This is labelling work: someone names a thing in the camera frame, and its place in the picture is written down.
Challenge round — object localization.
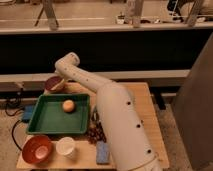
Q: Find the green plastic tray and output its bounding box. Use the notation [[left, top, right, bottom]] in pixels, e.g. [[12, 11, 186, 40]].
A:
[[27, 94, 90, 135]]

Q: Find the dark red bowl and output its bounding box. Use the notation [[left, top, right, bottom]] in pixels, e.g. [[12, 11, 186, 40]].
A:
[[45, 76, 64, 93]]

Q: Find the white plastic cup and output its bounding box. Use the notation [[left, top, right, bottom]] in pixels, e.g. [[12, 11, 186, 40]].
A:
[[56, 137, 76, 158]]

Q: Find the orange round fruit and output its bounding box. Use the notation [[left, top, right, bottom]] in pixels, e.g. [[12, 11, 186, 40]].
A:
[[62, 100, 75, 113]]

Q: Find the red plastic bowl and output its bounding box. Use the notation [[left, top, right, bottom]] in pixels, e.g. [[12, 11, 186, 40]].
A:
[[22, 135, 53, 164]]

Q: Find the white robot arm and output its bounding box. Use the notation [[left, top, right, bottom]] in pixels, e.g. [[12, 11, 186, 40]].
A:
[[55, 52, 163, 171]]

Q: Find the blue box on floor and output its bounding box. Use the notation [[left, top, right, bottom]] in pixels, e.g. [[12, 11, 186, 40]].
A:
[[21, 105, 34, 123]]

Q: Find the black cable on floor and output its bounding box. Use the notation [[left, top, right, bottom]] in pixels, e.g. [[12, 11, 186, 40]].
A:
[[4, 87, 24, 118]]

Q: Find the bunch of dark grapes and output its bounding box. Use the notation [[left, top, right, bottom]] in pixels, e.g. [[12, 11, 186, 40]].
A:
[[87, 126, 106, 144]]

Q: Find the blue sponge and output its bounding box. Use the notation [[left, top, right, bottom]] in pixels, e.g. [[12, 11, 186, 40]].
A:
[[96, 141, 109, 164]]

